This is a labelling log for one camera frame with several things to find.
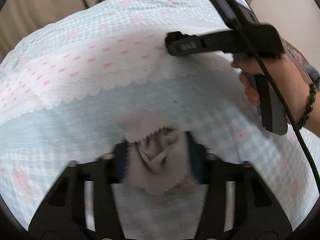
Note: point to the white grey cleaning cloth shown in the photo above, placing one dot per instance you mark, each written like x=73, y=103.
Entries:
x=158, y=156

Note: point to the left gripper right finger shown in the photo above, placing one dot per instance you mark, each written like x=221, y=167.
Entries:
x=257, y=214

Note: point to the blue checkered bed sheet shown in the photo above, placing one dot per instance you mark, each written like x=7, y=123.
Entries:
x=63, y=86

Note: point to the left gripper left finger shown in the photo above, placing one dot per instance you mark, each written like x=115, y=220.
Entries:
x=61, y=214

